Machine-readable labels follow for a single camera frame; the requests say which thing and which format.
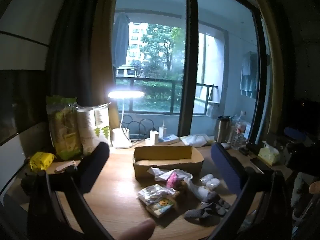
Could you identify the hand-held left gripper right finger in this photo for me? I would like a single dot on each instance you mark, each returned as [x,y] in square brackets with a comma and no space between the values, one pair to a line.
[225,165]

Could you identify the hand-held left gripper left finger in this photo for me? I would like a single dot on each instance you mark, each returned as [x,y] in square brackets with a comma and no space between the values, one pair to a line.
[95,167]

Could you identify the white bubble wrap bundle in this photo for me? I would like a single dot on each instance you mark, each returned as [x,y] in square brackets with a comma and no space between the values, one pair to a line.
[210,182]

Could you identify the grey gloves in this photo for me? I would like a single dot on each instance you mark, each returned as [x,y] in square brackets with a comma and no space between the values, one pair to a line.
[207,208]

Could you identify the pink plush toy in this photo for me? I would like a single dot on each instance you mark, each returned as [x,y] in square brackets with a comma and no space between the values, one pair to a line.
[172,180]

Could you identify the cardboard box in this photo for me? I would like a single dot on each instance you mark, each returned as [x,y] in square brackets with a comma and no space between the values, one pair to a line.
[162,166]

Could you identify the clear plastic packet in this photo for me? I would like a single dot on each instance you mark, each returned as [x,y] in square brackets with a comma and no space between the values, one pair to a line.
[153,192]

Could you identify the cartoon print packet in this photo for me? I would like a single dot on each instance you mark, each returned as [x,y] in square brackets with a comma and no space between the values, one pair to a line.
[162,205]

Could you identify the person's left hand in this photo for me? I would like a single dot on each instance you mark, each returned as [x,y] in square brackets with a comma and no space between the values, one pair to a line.
[137,230]

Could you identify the white earbuds case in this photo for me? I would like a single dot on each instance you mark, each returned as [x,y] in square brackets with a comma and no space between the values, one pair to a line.
[225,145]

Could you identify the white folding knife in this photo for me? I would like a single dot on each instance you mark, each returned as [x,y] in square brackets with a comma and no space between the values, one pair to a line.
[65,166]

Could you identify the clear water bottle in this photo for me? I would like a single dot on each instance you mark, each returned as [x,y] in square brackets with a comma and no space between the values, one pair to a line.
[237,135]

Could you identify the steel thermos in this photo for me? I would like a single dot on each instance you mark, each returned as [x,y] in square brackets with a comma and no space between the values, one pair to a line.
[222,130]

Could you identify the clear plastic wrap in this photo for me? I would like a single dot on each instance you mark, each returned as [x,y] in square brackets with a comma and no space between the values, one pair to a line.
[197,191]

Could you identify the white cloth packet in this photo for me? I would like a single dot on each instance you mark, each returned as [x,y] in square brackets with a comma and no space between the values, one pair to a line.
[195,140]

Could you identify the white desk lamp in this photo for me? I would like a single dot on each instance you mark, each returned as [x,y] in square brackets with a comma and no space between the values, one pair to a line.
[121,136]

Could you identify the yellow tissue pack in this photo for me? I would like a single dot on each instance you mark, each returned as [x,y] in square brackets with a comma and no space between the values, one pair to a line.
[267,155]

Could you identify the green paper cups package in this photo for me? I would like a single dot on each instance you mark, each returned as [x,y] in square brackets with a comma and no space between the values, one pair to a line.
[65,135]

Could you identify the yellow packet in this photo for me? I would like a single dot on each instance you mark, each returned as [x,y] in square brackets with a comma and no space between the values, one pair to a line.
[41,161]

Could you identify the white power strip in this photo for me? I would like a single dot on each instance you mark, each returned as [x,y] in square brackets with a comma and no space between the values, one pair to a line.
[170,138]

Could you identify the white plastic bag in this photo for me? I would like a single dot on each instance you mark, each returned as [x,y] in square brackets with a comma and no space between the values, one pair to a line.
[160,172]

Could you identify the large white charger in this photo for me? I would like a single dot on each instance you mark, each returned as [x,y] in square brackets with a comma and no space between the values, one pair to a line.
[153,136]

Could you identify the small white charger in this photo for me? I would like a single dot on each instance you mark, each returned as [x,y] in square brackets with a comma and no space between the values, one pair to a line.
[163,131]

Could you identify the light blue hanging garment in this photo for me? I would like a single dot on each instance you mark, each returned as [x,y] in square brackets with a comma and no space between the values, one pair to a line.
[248,77]

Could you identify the balcony railing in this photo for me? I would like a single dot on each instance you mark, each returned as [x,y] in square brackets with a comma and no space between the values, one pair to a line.
[150,79]

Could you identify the dark hanging garment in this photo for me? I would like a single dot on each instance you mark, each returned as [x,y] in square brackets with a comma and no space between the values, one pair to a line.
[121,40]

